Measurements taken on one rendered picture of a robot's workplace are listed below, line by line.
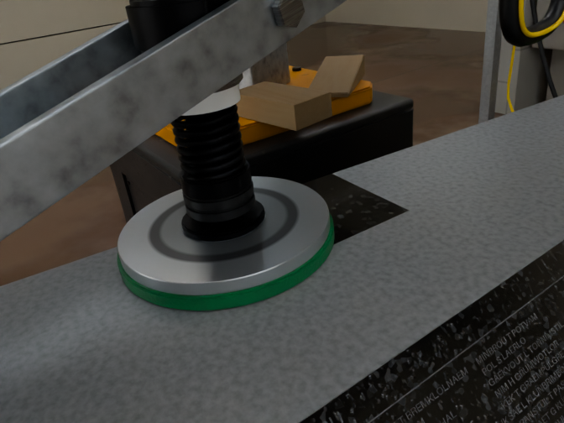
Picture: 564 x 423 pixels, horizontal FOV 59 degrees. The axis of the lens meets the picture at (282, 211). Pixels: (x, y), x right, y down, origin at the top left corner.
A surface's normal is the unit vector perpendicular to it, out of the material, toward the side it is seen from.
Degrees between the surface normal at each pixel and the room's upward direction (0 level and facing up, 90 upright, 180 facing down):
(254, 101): 90
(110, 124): 90
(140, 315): 0
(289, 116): 90
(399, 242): 0
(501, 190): 0
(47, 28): 90
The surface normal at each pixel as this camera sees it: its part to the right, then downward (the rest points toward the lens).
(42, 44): 0.57, 0.33
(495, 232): -0.11, -0.88
